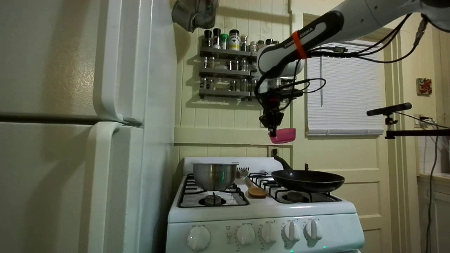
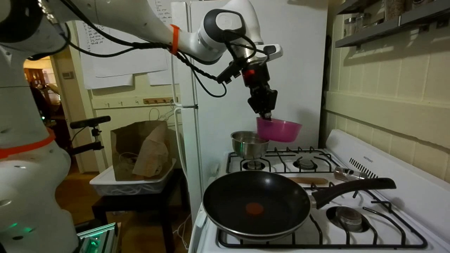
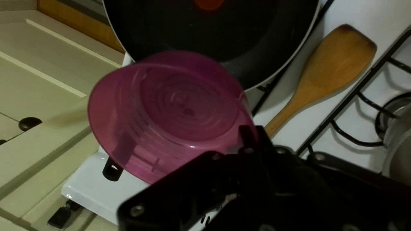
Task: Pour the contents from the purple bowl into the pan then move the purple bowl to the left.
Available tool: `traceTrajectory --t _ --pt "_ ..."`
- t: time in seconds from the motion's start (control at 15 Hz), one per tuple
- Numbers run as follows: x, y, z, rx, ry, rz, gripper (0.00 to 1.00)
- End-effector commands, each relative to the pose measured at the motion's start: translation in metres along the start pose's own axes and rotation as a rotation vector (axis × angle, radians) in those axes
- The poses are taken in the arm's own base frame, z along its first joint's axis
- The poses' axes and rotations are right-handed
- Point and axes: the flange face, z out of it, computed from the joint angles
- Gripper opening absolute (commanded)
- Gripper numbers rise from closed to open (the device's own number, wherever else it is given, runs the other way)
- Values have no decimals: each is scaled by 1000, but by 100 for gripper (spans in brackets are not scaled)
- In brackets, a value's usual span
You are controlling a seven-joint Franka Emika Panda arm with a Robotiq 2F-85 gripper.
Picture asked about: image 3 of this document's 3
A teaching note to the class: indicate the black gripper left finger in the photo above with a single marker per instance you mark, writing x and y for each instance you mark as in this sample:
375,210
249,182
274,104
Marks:
184,187

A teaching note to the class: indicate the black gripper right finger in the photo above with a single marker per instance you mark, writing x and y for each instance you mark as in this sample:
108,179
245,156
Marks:
342,192

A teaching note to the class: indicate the purple plastic bowl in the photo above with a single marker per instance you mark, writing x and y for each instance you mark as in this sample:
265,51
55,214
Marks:
171,115

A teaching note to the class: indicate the black frying pan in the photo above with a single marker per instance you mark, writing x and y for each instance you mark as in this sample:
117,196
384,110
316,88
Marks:
206,29

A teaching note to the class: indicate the steel pot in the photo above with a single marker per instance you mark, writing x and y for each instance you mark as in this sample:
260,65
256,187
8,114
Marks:
400,149

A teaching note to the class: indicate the wooden spatula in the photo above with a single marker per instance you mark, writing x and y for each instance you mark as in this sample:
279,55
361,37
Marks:
334,64

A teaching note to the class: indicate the cream panelled door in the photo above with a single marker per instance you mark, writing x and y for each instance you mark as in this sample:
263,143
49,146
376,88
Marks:
42,84

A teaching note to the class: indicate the white gas stove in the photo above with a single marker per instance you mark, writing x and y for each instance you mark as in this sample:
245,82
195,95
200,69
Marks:
373,16

